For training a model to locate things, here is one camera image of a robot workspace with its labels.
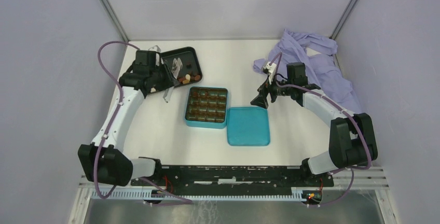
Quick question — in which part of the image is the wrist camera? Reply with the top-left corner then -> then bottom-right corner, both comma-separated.
261,61 -> 277,84
148,45 -> 162,66

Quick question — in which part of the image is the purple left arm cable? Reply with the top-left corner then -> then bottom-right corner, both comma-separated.
92,41 -> 194,206

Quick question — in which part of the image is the teal chocolate box with dividers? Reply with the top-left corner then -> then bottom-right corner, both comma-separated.
184,87 -> 229,129

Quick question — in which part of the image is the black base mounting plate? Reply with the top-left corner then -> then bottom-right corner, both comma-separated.
147,165 -> 334,187

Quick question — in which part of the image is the white cable duct rail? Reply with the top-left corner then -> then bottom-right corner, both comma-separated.
108,188 -> 319,202

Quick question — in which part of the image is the black chocolate tray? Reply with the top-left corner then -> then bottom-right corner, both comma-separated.
161,47 -> 203,88

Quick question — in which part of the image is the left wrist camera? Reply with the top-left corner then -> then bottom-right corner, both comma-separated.
148,45 -> 162,66

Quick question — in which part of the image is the teal box lid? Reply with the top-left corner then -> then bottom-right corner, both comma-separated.
227,107 -> 270,147

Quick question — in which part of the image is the lavender crumpled cloth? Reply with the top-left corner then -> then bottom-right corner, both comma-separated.
253,29 -> 363,114

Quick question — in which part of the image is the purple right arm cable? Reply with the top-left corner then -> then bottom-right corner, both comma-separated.
269,52 -> 374,207

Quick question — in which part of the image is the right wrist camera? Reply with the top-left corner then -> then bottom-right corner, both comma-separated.
261,61 -> 277,84

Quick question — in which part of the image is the steel tongs white handle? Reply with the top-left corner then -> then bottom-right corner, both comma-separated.
163,58 -> 183,103

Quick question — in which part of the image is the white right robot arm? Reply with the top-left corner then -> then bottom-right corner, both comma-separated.
251,61 -> 378,187

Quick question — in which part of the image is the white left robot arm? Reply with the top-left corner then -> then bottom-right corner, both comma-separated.
78,46 -> 177,187

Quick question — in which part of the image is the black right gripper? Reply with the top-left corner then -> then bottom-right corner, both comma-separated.
251,73 -> 294,109

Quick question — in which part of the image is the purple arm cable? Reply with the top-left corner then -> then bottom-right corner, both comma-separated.
92,41 -> 194,206
269,52 -> 374,207

